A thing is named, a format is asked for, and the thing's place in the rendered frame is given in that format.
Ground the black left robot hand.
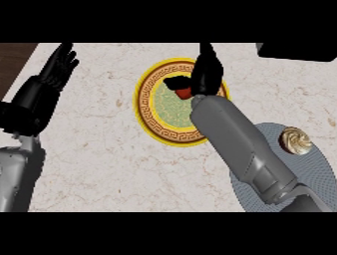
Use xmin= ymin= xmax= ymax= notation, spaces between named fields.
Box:
xmin=37 ymin=42 xmax=81 ymax=93

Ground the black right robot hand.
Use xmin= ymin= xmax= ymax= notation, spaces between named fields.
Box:
xmin=164 ymin=42 xmax=224 ymax=98

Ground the red bell pepper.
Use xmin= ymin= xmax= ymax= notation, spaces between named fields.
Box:
xmin=173 ymin=87 xmax=193 ymax=101

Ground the yellow patterned round plate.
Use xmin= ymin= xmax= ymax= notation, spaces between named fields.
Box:
xmin=134 ymin=57 xmax=232 ymax=147

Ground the grey round placemat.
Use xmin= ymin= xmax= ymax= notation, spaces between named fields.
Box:
xmin=229 ymin=122 xmax=337 ymax=213

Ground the cream frosted cupcake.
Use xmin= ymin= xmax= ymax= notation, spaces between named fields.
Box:
xmin=278 ymin=126 xmax=315 ymax=156

